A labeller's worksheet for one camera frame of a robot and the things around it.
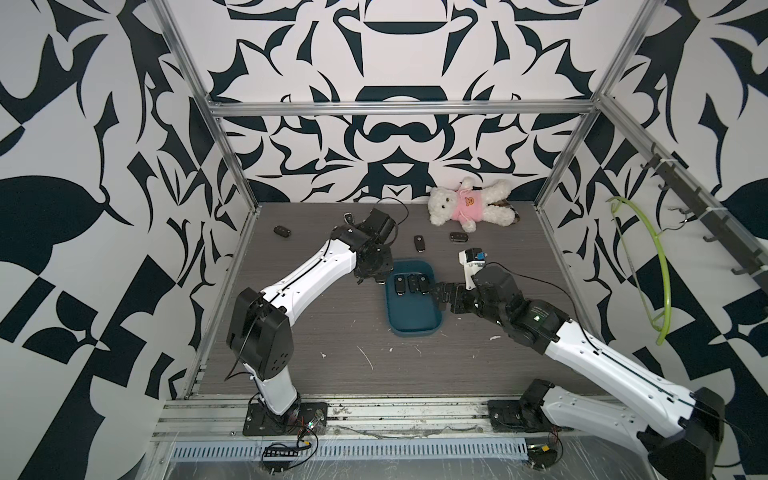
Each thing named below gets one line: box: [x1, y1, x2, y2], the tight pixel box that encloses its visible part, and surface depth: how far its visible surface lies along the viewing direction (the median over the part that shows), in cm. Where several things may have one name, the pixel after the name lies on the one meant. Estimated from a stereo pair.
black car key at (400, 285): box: [394, 274, 406, 297], surface depth 98 cm
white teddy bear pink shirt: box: [428, 177, 517, 233], surface depth 113 cm
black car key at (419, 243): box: [414, 235, 425, 253], surface depth 110 cm
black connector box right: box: [527, 444, 558, 470], surface depth 73 cm
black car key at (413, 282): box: [408, 273, 419, 293], surface depth 101 cm
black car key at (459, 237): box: [450, 232, 469, 242], surface depth 111 cm
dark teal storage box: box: [385, 258, 443, 337], surface depth 94 cm
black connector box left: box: [263, 447, 299, 472], surface depth 73 cm
